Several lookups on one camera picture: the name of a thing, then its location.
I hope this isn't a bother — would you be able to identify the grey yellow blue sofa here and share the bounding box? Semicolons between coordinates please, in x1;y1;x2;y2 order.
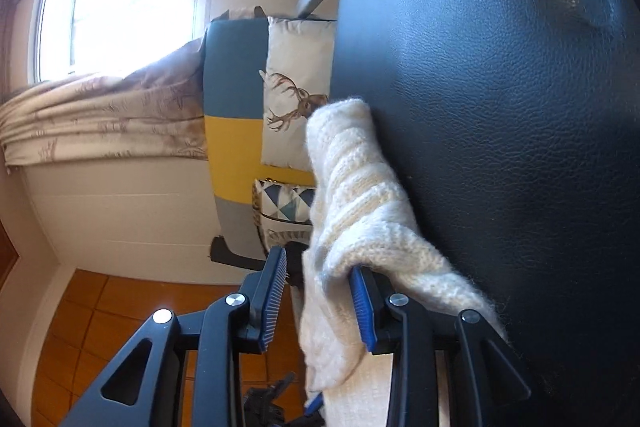
202;0;346;268

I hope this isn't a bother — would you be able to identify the deer print cushion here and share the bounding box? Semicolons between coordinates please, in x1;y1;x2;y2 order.
261;17;337;168

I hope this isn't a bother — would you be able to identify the geometric print cushion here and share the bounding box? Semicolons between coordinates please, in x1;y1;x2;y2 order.
251;178;317;253

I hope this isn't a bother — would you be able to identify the white knit sweater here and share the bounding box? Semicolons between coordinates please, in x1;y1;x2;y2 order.
297;97;511;427

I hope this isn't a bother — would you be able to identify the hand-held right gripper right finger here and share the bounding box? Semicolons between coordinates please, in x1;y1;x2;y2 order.
347;264;531;427

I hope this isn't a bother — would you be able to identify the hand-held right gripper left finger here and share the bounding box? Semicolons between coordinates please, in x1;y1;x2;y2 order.
60;247;291;427

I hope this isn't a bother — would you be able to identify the beige printed curtain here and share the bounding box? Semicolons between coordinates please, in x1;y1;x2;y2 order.
0;39;208;165

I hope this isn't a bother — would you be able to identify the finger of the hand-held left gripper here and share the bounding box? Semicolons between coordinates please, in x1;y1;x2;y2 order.
292;389;326;427

